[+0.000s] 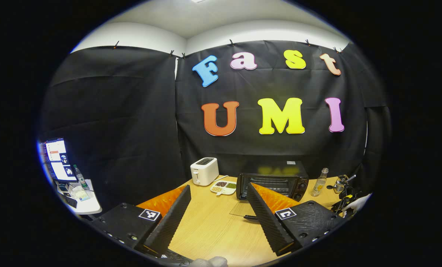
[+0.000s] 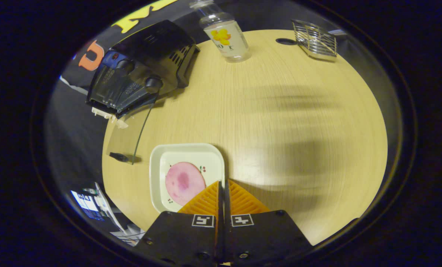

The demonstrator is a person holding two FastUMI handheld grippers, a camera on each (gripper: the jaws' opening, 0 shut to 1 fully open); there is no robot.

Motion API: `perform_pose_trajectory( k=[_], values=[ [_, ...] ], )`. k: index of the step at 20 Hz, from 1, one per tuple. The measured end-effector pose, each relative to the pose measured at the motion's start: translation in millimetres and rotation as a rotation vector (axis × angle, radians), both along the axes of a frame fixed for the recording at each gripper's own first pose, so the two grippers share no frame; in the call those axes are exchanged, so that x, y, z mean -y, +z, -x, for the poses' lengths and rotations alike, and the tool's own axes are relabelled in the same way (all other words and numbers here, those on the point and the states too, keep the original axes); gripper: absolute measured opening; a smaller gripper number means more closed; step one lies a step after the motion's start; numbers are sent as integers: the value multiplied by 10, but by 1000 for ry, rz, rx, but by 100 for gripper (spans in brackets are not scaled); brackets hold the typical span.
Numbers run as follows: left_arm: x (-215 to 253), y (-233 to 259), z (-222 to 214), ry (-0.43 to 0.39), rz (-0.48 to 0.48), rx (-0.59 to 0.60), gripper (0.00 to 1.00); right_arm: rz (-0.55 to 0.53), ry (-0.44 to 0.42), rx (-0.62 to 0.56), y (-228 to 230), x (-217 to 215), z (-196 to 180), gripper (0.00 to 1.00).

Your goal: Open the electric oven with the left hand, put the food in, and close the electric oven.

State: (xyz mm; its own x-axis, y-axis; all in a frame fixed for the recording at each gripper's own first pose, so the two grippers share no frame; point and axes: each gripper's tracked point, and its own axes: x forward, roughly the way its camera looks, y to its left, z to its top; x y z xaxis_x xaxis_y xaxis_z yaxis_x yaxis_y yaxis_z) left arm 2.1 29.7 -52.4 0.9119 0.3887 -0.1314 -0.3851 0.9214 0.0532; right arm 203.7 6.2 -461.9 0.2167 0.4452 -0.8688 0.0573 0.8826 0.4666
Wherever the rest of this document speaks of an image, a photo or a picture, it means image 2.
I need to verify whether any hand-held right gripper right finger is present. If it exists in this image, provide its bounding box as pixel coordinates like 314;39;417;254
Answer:
224;179;313;265

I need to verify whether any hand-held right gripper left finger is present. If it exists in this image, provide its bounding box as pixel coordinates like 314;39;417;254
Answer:
134;181;222;266

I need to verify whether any pink ham slice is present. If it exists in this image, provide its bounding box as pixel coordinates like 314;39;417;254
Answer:
165;162;206;206

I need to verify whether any white square plate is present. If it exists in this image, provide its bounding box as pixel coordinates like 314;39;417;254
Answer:
149;143;226;214

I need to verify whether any black electric oven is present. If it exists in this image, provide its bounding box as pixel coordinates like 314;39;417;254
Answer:
86;19;201;165

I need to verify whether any computer monitor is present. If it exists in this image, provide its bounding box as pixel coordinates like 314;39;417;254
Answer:
71;189;106;221

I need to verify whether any clear bottle with yellow label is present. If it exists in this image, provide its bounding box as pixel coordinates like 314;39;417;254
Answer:
189;0;252;63

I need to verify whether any wire mesh holder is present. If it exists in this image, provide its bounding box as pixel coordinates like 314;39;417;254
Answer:
291;19;338;62

